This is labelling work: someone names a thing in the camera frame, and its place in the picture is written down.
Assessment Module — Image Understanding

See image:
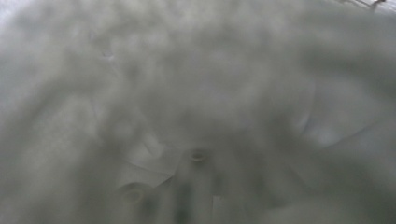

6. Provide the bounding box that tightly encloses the white shirt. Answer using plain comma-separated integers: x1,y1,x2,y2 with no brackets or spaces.
0,0,396,224

